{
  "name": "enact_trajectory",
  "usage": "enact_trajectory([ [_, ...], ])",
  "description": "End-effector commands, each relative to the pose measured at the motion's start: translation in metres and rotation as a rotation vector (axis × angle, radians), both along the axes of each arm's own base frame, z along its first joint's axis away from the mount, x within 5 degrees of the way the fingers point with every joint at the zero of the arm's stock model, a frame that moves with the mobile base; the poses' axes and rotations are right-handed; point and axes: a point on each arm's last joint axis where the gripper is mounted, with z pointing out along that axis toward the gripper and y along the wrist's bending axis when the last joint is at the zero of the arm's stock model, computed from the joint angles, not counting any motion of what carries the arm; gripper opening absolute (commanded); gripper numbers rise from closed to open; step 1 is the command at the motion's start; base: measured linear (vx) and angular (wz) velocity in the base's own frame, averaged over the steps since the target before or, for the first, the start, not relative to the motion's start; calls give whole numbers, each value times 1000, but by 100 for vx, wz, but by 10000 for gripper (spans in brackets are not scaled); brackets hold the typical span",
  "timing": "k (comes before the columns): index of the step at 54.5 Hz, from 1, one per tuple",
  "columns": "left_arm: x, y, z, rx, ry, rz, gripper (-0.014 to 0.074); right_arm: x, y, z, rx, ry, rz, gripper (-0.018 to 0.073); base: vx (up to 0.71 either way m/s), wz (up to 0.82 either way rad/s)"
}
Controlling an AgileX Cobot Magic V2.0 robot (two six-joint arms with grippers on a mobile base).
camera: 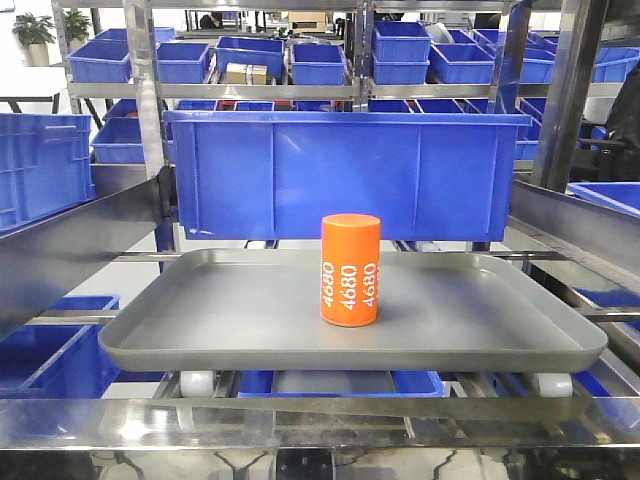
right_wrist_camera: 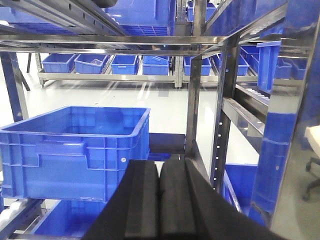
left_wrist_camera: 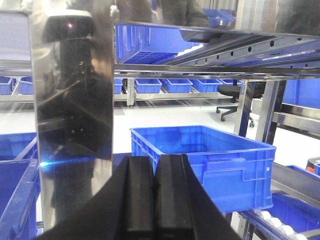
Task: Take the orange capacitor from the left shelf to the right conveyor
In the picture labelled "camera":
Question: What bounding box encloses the grey metal tray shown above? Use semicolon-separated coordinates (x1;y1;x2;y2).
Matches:
100;250;608;373

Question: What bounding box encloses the orange cylindrical capacitor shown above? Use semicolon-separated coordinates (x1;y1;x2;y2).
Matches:
321;213;382;328

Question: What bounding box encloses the cardboard box on shelf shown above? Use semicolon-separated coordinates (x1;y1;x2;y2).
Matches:
225;63;268;85

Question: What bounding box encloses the white roller left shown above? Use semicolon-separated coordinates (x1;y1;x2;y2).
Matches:
179;371;217;398

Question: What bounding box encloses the blue crate at left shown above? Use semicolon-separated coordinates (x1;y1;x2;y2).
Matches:
1;113;95;232

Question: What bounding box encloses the steel shelf frame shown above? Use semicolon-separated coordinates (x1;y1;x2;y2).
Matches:
0;0;640;480

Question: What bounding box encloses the large blue plastic bin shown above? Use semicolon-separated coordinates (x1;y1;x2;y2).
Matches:
164;110;531;242

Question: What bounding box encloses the white roller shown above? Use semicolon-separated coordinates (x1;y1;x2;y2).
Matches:
531;373;574;398
179;371;217;398

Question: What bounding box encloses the potted plant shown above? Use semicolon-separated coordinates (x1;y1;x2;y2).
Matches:
12;12;55;67

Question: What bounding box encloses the white roller right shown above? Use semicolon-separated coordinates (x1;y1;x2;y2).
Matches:
531;373;574;398

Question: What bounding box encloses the blue bin under tray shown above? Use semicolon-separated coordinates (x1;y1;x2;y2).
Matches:
237;370;445;398

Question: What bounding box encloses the blue bin lower left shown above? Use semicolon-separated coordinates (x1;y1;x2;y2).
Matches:
1;325;163;399

